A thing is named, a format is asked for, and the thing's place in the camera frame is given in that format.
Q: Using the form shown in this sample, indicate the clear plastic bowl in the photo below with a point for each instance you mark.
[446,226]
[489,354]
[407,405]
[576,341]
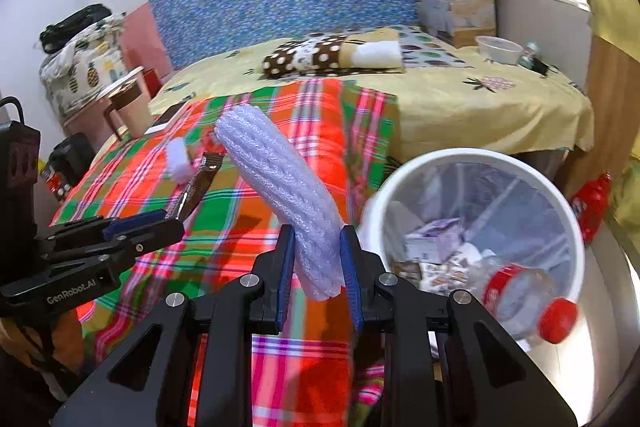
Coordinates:
[500,49]

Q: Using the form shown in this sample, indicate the black bag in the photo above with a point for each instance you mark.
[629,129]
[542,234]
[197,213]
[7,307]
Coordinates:
[75,24]

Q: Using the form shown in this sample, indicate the yellow printed bed sheet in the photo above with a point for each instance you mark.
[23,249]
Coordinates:
[475,117]

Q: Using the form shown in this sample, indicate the red box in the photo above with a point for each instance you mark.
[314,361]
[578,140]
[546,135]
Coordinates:
[152,82]

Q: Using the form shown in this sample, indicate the white foam net sleeve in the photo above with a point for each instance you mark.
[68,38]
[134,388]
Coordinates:
[177,162]

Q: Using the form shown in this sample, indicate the pineapple print bag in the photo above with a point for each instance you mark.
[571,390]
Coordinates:
[85,77]

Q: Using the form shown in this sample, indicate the brown polka dot pillow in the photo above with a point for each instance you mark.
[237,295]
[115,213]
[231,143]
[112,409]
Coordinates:
[285,59]

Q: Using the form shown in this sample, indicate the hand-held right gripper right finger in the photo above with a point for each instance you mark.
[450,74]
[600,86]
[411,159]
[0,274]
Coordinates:
[350,277]

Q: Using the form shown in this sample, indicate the wooden cabinet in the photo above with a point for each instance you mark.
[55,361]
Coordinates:
[610,107]

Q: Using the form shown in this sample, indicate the small black clip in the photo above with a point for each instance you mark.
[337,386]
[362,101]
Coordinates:
[545,68]

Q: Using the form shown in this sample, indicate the small clear bottle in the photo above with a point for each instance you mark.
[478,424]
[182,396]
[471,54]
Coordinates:
[529,56]

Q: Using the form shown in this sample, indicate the leaf print pillow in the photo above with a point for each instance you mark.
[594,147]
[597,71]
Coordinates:
[425,52]

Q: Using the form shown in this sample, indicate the brown snack wrapper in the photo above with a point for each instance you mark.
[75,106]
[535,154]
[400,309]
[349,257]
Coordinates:
[197,187]

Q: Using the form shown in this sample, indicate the lilac foam net sleeve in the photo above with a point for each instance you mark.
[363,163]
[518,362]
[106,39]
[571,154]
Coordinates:
[280,167]

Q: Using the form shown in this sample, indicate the white trash bin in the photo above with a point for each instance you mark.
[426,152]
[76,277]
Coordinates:
[380,202]

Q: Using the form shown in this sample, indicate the white smartphone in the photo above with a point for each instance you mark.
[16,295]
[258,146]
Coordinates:
[167,119]

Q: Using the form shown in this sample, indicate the clear plastic bottle red cap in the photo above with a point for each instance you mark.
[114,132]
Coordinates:
[520,292]

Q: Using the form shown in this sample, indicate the colourful plaid blanket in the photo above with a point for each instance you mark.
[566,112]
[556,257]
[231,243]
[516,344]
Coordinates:
[150,157]

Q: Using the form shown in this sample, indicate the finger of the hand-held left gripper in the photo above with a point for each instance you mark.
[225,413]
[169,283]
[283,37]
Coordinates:
[155,234]
[135,222]

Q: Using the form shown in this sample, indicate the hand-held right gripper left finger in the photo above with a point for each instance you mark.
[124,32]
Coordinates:
[285,272]

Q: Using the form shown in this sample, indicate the yellow white folded cloth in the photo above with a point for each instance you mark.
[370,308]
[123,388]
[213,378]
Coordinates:
[375,52]

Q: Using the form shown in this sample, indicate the black floor appliance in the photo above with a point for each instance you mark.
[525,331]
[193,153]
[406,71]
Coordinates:
[75,157]

